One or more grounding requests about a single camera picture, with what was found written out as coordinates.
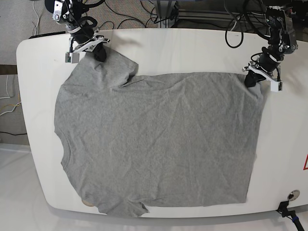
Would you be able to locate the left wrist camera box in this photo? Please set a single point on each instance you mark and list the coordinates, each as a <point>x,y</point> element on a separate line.
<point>276,86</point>

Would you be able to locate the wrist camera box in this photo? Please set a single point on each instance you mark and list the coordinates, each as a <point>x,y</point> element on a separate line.
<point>276,86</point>
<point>72,57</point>

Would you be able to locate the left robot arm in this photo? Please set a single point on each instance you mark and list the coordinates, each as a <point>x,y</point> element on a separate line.
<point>281,39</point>

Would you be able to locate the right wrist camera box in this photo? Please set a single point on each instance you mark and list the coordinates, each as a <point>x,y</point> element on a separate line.
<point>72,57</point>

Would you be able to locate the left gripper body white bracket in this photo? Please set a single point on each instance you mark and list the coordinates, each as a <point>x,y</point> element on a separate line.
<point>270,72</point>

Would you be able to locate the beige table grommet left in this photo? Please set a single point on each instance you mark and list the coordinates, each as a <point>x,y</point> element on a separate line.
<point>87,203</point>

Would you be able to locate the silver table grommet right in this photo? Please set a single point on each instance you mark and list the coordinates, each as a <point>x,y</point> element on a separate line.
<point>293,195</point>

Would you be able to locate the black clamp with cable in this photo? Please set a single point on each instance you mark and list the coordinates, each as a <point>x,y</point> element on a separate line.
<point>291,214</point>

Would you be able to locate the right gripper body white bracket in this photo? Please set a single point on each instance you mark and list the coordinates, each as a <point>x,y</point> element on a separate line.
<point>88,45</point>

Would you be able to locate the aluminium frame post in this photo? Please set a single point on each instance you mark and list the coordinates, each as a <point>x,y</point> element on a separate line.
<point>166,13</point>

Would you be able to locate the grey t-shirt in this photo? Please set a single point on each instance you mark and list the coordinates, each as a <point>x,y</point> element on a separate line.
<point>172,140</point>

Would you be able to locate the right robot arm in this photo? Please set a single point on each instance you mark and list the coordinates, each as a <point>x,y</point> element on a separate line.
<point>83,29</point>

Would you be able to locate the red warning triangle sticker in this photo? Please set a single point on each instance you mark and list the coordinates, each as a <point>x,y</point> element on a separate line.
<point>306,164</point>

